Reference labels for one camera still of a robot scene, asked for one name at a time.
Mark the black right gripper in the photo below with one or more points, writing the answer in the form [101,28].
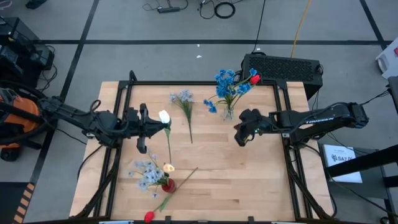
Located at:
[261,124]

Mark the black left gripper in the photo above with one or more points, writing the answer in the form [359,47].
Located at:
[132,123]

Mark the dark blue spread flower bouquet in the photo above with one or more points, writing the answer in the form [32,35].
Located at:
[243,88]

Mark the peach tulip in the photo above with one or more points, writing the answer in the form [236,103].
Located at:
[168,168]

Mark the red tulip short stem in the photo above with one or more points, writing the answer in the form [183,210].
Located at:
[255,79]

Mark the bright blue dense flower bouquet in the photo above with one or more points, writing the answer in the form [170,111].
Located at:
[224,84]

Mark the pale blue flower bouquet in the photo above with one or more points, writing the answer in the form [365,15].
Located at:
[186,104]

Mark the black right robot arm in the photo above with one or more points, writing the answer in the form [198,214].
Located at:
[320,119]

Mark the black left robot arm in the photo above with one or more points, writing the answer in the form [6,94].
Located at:
[99,124]

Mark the small clear glass vase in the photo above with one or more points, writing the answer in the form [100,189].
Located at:
[229,114]

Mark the white flower bouquet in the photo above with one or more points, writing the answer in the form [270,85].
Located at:
[150,175]

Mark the black computer case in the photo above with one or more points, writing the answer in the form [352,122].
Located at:
[286,68]

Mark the red tulip long stem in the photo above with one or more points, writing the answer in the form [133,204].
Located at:
[149,216]

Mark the white printed paper sheet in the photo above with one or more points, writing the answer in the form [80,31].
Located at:
[342,168]

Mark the black beam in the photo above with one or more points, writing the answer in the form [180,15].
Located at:
[357,165]

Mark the black power strip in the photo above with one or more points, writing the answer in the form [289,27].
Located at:
[168,9]

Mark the orange vacuum cleaner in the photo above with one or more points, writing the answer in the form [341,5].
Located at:
[21,109]

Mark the dark side table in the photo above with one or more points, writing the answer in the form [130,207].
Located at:
[370,189]

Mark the black equipment rack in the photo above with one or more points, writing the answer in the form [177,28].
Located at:
[18,62]

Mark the black mat with hazard stripes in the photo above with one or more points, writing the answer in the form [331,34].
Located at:
[12,202]

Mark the white box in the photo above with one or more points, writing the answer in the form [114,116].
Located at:
[390,62]

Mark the person's shoe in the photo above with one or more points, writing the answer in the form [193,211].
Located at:
[35,3]

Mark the black metal table frame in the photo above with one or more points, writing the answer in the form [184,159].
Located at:
[186,83]

